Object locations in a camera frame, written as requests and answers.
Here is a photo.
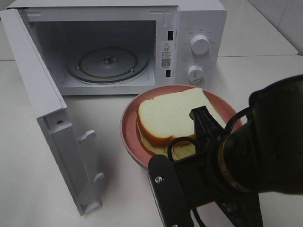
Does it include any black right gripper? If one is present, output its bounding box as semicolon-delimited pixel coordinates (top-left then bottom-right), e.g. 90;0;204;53
175;105;237;208

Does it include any white bread sandwich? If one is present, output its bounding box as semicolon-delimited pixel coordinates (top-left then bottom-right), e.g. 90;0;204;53
137;88;226;156

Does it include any pink round plate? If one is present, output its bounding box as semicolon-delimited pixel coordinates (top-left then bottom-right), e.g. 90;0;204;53
120;84;236;170

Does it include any white microwave door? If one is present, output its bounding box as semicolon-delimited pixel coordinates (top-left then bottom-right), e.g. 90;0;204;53
0;9;104;216

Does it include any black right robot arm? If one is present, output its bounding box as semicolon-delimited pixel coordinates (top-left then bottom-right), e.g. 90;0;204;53
174;75;303;227

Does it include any lower white timer knob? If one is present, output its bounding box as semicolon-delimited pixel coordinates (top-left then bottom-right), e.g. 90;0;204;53
187;65;205;83

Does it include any upper white power knob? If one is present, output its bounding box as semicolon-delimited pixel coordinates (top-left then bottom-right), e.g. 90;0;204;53
190;34;210;55

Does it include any white warning label sticker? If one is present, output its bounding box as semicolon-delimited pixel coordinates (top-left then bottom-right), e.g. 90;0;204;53
160;41;173;69

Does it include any white microwave oven body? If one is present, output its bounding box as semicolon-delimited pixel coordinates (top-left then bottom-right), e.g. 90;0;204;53
6;0;227;96

